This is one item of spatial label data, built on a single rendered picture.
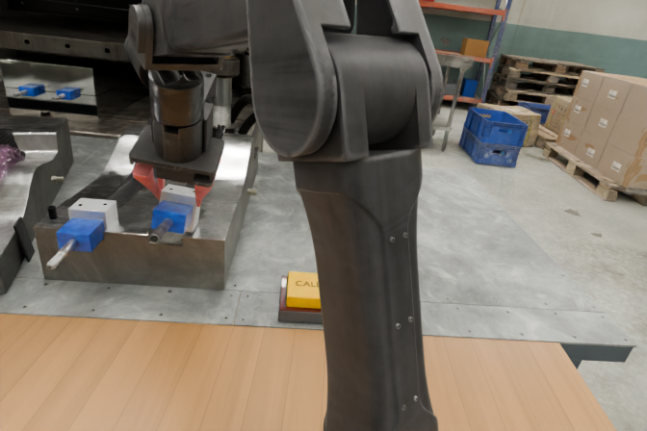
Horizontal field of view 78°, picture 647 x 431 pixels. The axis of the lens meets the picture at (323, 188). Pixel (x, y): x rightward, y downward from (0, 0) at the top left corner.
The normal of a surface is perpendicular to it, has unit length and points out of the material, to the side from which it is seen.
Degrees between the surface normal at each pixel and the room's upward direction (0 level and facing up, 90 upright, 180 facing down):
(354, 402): 84
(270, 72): 90
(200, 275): 90
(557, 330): 0
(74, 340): 0
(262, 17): 90
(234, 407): 0
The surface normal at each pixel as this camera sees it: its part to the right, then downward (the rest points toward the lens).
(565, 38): -0.13, 0.40
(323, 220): -0.79, 0.35
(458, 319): 0.11, -0.90
